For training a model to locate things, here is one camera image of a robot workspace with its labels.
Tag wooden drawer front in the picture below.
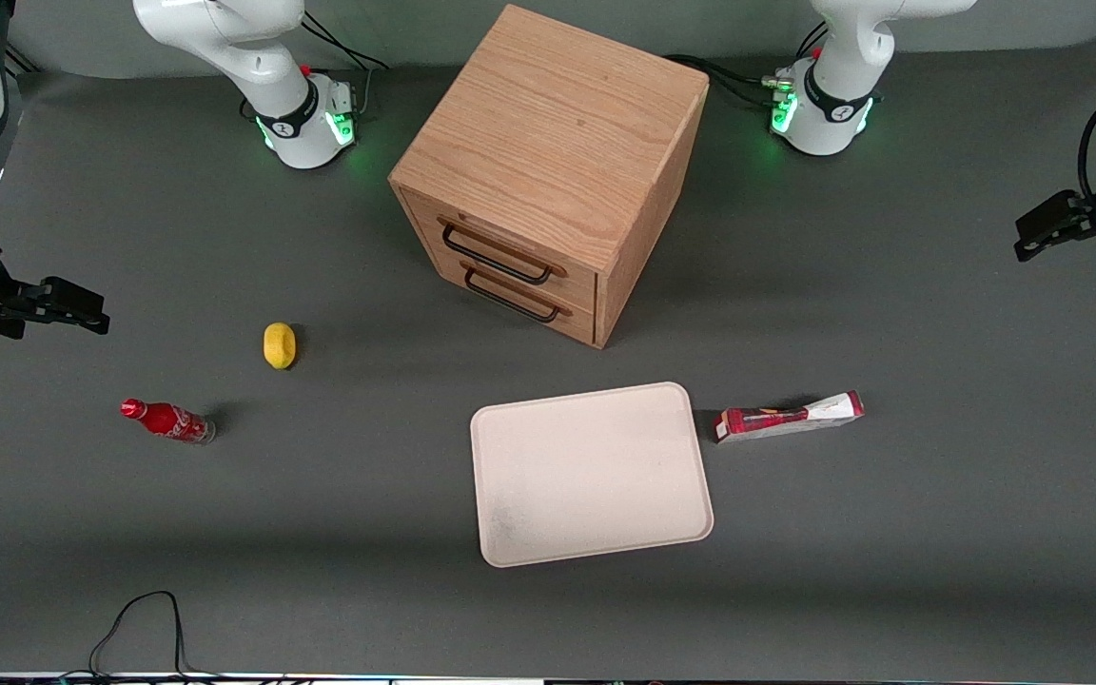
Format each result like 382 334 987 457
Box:
426 249 597 346
402 188 599 311

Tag oak wooden drawer cabinet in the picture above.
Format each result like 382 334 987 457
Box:
388 4 710 350

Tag beige rectangular tray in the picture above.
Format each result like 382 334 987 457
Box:
469 382 714 569

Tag black base cables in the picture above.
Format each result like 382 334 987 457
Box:
667 19 831 111
301 10 390 121

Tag black looped table cable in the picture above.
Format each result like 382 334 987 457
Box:
88 590 225 682

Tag black right base cables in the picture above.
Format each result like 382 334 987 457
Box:
301 10 390 121

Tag yellow lemon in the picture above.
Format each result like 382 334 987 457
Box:
264 323 298 370

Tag black metal drawer handle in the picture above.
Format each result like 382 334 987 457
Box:
463 266 564 324
440 221 555 286

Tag black left base cables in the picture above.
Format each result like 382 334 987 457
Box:
667 19 831 111

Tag red cookie box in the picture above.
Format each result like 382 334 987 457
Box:
714 390 866 444

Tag red cola bottle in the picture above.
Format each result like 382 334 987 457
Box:
120 398 217 445

